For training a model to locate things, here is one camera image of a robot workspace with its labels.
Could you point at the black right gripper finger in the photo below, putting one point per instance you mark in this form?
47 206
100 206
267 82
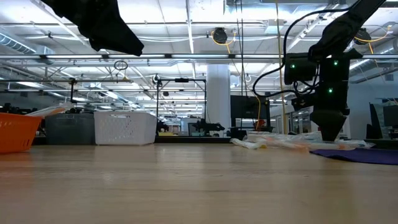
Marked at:
329 124

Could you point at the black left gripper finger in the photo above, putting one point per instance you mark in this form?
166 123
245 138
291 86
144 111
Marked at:
115 40

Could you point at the orange toothbrush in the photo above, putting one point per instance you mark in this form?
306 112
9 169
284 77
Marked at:
289 145
49 110

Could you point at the black idle robot arm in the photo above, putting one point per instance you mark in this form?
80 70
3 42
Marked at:
205 127

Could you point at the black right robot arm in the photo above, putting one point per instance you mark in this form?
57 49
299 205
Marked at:
342 28

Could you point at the dark blue square mat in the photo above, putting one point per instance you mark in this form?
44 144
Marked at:
367 155

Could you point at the dark computer monitor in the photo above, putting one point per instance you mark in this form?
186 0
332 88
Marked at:
390 116

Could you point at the black screen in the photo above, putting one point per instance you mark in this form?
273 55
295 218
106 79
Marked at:
248 107

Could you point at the white perforated plastic basket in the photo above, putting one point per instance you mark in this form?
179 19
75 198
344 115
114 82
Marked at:
124 127

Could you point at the dark grey plastic basket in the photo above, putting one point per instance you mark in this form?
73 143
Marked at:
70 130

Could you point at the white round pillar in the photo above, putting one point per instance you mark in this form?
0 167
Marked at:
217 93

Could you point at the orange plastic basket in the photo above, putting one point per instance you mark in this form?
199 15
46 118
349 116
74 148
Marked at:
15 133

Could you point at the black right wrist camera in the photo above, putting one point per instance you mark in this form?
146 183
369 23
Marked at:
303 102

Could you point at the black robot station frame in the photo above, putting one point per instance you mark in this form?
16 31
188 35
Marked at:
182 80

